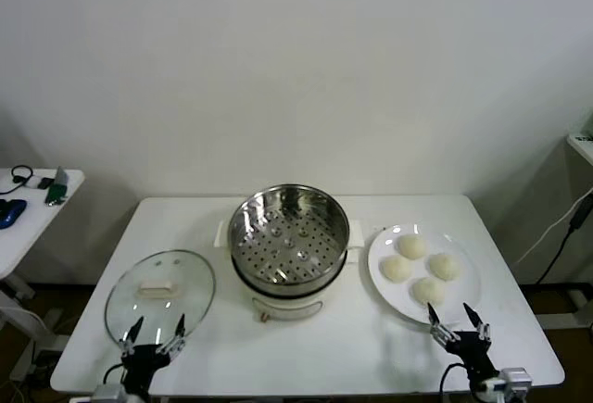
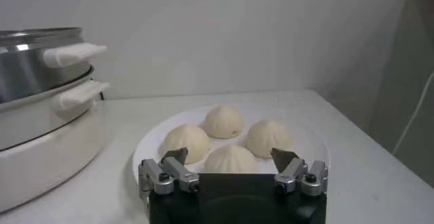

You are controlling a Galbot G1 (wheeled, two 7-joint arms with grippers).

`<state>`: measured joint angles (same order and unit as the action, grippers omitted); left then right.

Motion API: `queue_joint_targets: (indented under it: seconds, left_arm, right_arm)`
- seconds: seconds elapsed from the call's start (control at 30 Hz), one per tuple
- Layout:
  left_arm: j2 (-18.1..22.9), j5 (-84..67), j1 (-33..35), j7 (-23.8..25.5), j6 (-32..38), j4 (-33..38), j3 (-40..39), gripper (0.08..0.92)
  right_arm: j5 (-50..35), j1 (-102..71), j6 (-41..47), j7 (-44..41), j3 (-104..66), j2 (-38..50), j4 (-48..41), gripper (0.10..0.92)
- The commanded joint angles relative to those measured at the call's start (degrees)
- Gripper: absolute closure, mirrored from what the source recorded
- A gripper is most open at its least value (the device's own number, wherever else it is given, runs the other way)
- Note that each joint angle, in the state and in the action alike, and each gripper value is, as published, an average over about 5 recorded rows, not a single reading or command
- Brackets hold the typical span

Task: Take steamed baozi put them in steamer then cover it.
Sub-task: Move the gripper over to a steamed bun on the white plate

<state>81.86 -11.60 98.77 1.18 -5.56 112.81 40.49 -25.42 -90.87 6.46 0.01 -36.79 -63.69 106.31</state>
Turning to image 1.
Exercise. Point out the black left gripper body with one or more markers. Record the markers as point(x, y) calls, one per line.
point(141, 363)

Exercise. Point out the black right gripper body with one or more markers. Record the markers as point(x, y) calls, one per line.
point(470, 352)

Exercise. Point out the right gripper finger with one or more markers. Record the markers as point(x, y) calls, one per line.
point(475, 319)
point(437, 324)

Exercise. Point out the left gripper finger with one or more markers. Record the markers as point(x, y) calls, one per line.
point(132, 334)
point(178, 331)

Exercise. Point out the white steamed baozi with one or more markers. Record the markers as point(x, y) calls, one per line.
point(396, 268)
point(443, 266)
point(428, 291)
point(411, 246)

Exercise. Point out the white round plate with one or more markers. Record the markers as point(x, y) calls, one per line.
point(458, 298)

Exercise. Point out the black table foot bar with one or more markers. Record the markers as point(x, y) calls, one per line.
point(556, 290)

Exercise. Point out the white side table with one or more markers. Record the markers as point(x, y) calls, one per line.
point(28, 236)

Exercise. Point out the black power adapter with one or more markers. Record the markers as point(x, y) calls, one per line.
point(581, 215)

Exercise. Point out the blue object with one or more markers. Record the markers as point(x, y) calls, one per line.
point(9, 212)

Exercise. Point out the small black object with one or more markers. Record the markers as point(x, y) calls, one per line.
point(45, 183)

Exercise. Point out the small white object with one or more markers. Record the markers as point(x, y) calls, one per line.
point(32, 184)

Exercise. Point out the white shelf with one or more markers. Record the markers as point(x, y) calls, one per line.
point(581, 148)

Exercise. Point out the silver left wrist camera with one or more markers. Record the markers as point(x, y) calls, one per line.
point(109, 394)

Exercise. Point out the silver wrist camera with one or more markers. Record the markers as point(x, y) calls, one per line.
point(515, 381)
point(109, 394)

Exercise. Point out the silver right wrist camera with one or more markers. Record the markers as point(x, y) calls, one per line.
point(515, 381)

